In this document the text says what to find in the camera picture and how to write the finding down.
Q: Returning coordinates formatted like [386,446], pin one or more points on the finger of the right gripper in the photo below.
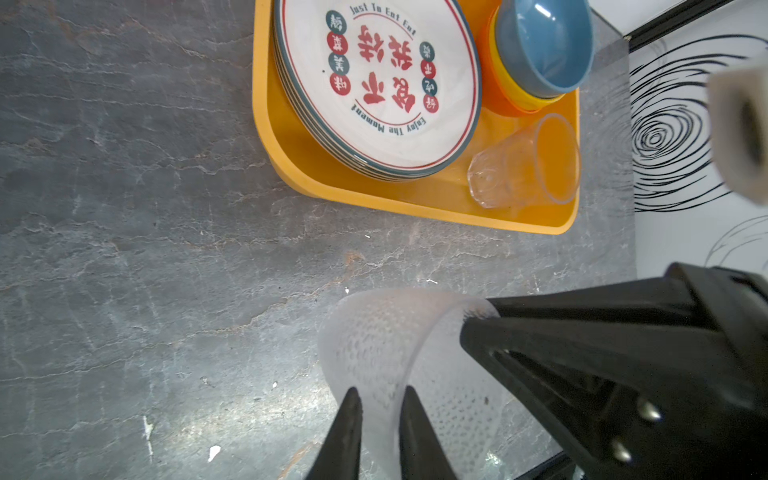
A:
[660,378]

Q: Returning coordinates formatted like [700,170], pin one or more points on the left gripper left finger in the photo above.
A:
[339,456]

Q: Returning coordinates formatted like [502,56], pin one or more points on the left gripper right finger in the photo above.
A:
[421,454]

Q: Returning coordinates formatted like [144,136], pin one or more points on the clear ribbed glass tumbler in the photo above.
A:
[539,165]

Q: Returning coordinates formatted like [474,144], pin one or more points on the yellow bowl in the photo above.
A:
[518,98]

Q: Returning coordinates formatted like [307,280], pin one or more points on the grey-blue bottom bowl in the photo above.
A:
[547,46]

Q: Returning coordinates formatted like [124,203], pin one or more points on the yellow plastic bin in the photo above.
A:
[304,165]

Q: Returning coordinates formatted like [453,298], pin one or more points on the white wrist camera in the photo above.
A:
[737,105]

